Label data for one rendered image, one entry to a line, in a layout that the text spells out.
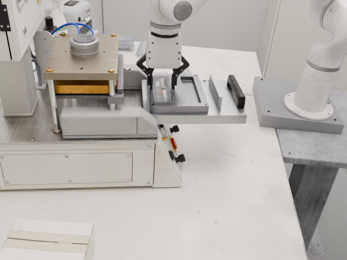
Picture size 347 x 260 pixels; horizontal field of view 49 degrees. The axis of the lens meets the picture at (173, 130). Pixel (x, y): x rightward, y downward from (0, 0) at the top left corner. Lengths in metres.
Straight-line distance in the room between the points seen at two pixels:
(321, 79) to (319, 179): 0.47
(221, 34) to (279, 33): 0.62
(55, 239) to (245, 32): 2.91
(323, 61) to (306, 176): 0.52
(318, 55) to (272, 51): 1.77
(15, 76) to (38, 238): 0.44
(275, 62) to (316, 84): 1.77
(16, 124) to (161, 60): 0.44
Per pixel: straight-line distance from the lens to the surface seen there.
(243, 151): 1.35
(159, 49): 1.07
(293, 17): 3.13
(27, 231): 0.96
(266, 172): 1.28
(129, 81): 1.26
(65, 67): 1.01
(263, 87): 1.65
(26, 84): 1.12
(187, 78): 1.24
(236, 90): 1.16
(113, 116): 1.01
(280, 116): 1.49
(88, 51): 1.06
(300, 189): 1.76
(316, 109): 1.55
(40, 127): 1.12
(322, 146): 1.48
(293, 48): 3.22
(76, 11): 1.97
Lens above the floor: 1.54
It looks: 34 degrees down
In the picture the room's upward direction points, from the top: 4 degrees clockwise
